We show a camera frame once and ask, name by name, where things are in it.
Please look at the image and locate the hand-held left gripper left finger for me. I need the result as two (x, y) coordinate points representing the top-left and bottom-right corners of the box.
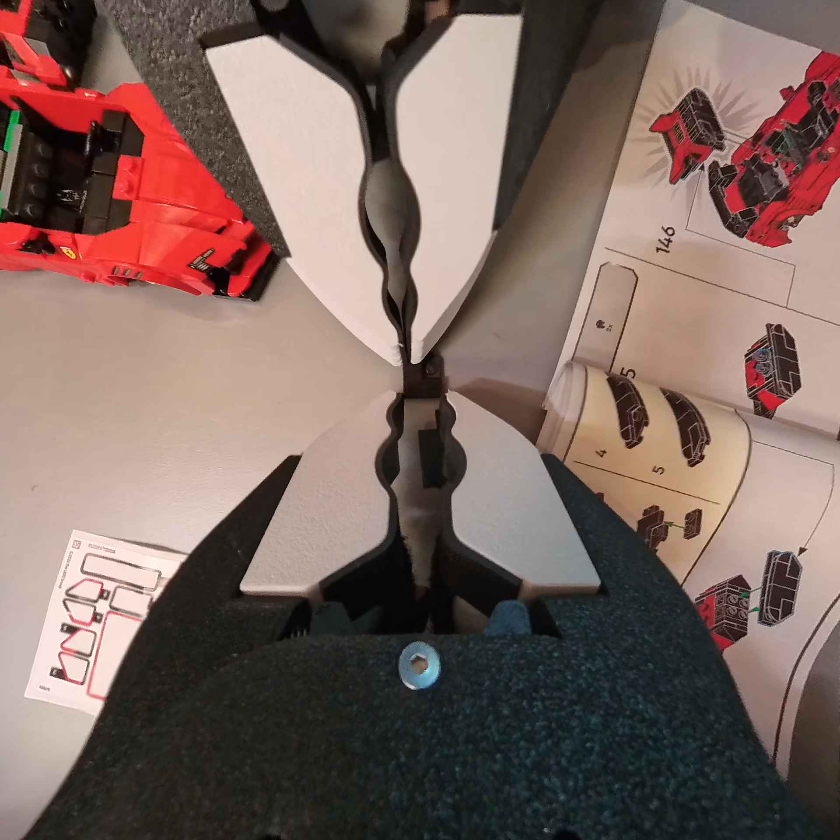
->
(239, 392), (403, 601)

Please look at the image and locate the red lego car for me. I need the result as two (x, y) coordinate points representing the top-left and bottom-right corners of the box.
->
(0, 0), (280, 303)

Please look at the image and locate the white sticker sheet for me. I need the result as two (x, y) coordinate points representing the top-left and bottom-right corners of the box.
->
(24, 530), (191, 716)

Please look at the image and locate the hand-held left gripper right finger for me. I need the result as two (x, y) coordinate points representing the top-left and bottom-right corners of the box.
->
(438, 390), (601, 601)

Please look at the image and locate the lego instruction booklet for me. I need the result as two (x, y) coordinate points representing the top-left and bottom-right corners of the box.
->
(535, 0), (840, 782)

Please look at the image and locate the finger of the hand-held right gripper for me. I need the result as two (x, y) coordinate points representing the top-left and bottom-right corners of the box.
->
(392, 13), (524, 355)
(205, 33), (403, 366)

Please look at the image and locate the black lego slope brick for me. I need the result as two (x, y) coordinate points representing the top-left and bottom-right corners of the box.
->
(402, 374), (455, 490)

